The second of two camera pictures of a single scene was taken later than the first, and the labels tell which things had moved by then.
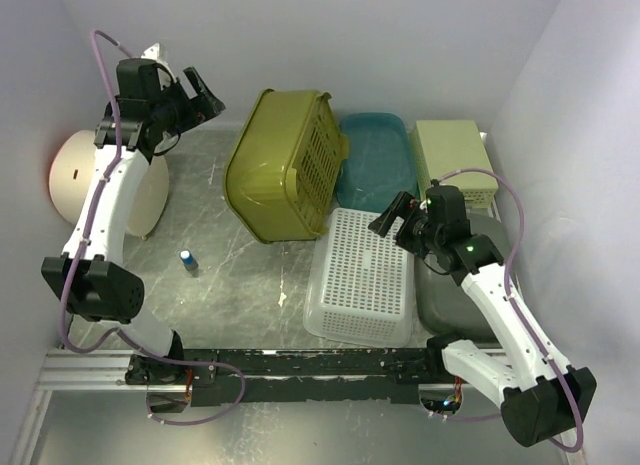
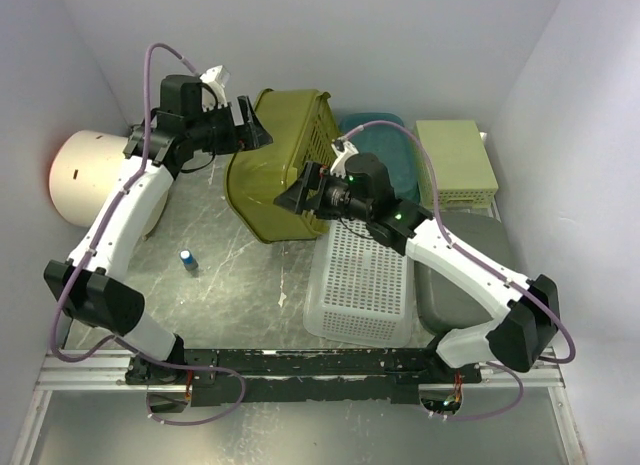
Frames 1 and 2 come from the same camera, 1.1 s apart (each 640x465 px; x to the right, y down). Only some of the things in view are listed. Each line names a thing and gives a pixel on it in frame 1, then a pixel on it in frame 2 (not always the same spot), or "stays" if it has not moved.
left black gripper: [207, 107] to [254, 133]
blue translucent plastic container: [378, 165] stays
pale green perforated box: [440, 147] stays
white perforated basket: [360, 285] stays
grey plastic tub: [443, 305] stays
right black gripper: [402, 205] to [295, 200]
